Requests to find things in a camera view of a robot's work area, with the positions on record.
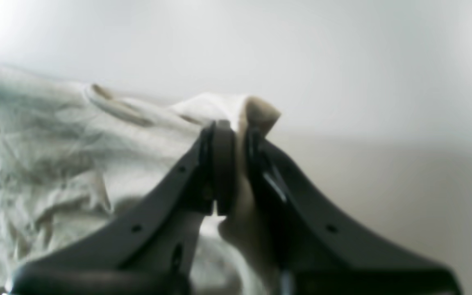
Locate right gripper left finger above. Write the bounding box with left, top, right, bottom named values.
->
left=8, top=120, right=236, bottom=295

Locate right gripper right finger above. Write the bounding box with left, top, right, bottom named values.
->
left=246, top=128, right=463, bottom=295

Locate beige T-shirt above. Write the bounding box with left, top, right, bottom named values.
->
left=0, top=66, right=281, bottom=295

